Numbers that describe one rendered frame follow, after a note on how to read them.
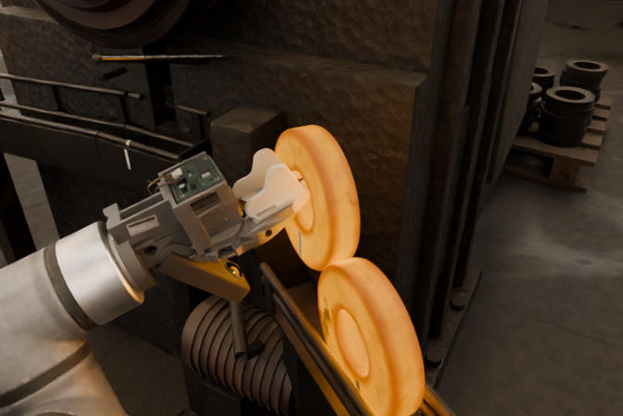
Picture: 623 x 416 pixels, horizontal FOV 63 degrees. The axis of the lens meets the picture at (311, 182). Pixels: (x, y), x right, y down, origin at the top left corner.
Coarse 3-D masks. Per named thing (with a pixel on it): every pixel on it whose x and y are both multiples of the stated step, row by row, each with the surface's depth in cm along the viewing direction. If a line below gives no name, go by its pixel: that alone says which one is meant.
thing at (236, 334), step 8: (232, 304) 76; (240, 304) 76; (232, 312) 75; (240, 312) 75; (232, 320) 74; (240, 320) 73; (232, 328) 73; (240, 328) 72; (240, 336) 71; (240, 344) 70; (248, 344) 72; (256, 344) 72; (240, 352) 69; (248, 352) 70; (256, 352) 71; (240, 360) 70
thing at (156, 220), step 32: (192, 160) 51; (160, 192) 48; (192, 192) 47; (224, 192) 47; (128, 224) 46; (160, 224) 47; (192, 224) 47; (224, 224) 50; (128, 256) 46; (160, 256) 49; (192, 256) 51; (224, 256) 50
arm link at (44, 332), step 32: (32, 256) 46; (0, 288) 44; (32, 288) 44; (64, 288) 44; (0, 320) 43; (32, 320) 43; (64, 320) 44; (0, 352) 43; (32, 352) 44; (64, 352) 45; (0, 384) 43
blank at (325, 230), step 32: (320, 128) 53; (288, 160) 56; (320, 160) 49; (320, 192) 50; (352, 192) 49; (288, 224) 60; (320, 224) 51; (352, 224) 50; (320, 256) 53; (352, 256) 53
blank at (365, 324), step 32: (320, 288) 54; (352, 288) 46; (384, 288) 45; (320, 320) 57; (352, 320) 53; (384, 320) 43; (352, 352) 53; (384, 352) 43; (416, 352) 43; (384, 384) 44; (416, 384) 44
